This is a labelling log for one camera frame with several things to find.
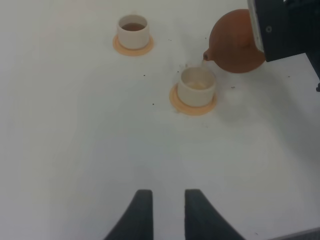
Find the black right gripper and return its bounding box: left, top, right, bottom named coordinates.
left=306, top=51, right=320, bottom=79

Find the white teacup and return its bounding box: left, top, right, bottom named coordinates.
left=116, top=14, right=150, bottom=50
left=177, top=65, right=216, bottom=108

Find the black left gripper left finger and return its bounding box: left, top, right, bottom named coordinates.
left=105, top=189, right=153, bottom=240

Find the orange saucer far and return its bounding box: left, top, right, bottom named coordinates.
left=112, top=35, right=154, bottom=57

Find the orange saucer near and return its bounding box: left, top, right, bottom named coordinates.
left=169, top=84, right=217, bottom=116

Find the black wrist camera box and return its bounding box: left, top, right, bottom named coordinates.
left=247, top=0, right=320, bottom=62

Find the orange saucer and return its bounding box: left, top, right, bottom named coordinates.
left=169, top=84, right=217, bottom=116
left=112, top=35, right=154, bottom=57

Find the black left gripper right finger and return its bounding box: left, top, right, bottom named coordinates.
left=184, top=189, right=243, bottom=240

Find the white teacup near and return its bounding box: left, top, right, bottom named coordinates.
left=177, top=65, right=216, bottom=108

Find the brown clay teapot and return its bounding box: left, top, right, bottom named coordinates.
left=203, top=9, right=266, bottom=74

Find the white teacup far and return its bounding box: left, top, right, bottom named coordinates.
left=116, top=14, right=150, bottom=50

